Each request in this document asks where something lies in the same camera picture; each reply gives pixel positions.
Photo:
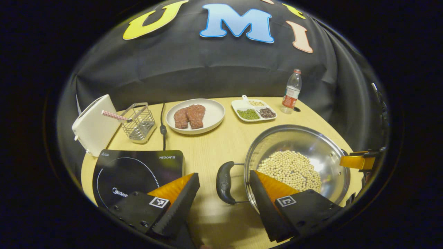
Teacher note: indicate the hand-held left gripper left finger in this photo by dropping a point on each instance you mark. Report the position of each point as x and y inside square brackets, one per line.
[180, 209]

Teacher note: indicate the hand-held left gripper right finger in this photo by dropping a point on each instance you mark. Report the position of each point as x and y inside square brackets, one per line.
[266, 207]

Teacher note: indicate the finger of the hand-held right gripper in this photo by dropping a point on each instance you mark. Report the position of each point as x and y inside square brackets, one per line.
[356, 162]

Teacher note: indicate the black induction cooktop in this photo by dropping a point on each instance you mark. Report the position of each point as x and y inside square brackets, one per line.
[138, 169]

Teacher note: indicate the brown meat piece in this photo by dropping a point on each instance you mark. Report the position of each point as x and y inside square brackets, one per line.
[180, 118]
[196, 116]

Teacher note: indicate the clear plastic bottle red label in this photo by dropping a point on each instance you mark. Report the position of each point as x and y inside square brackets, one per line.
[291, 93]

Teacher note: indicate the pile of dark red beans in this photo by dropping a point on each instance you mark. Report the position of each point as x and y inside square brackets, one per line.
[267, 113]

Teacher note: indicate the pile of green beans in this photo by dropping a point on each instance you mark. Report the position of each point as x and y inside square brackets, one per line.
[248, 114]

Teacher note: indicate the round white plate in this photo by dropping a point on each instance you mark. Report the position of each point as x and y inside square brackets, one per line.
[214, 114]

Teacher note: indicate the small pile of yellow beans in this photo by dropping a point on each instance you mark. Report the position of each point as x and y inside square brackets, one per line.
[256, 103]

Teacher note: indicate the white divided dish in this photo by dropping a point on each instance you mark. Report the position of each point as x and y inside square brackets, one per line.
[242, 104]

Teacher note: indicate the pink checked stick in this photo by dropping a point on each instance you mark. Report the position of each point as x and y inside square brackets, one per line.
[114, 115]

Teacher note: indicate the white toaster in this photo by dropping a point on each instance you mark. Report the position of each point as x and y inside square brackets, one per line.
[95, 128]

